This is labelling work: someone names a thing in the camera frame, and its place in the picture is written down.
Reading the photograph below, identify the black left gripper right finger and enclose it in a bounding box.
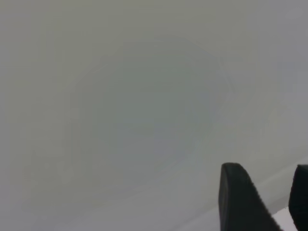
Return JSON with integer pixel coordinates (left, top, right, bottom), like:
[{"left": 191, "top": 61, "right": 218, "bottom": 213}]
[{"left": 288, "top": 164, "right": 308, "bottom": 231}]

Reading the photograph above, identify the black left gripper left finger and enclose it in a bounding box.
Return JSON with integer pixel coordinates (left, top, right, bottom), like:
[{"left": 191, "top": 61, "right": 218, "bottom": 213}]
[{"left": 218, "top": 162, "right": 282, "bottom": 231}]

